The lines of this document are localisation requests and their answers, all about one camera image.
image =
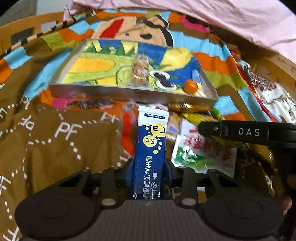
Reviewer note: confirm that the colourful cartoon blanket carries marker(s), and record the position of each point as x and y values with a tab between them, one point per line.
44	139

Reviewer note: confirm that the floral patterned cloth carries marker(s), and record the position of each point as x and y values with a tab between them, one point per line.
273	96

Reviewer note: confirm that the red clear snack packet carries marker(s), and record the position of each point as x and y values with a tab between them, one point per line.
128	134

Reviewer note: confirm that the green white snack bag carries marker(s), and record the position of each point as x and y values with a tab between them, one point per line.
200	153

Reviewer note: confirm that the golden snack packet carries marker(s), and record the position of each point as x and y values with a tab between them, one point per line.
180	107

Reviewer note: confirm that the blue calcium stick packet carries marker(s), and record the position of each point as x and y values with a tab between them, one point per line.
150	151

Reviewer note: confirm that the clear wrapped cookie packet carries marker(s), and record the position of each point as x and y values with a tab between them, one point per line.
140	71

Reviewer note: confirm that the wooden bed frame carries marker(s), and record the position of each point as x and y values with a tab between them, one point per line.
31	22

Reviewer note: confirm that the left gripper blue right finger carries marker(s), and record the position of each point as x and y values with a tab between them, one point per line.
168	172

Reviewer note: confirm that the striped tiger pattern roll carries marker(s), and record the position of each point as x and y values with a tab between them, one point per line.
49	28

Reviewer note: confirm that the pink sheet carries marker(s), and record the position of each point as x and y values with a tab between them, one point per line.
269	24

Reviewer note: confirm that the colourful metal tray box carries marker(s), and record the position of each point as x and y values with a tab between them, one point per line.
103	68

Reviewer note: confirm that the small orange fruit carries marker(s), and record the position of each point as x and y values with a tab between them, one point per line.
190	86

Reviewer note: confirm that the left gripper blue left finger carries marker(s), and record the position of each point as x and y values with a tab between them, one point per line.
128	172

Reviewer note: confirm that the right hand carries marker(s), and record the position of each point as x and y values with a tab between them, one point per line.
285	203

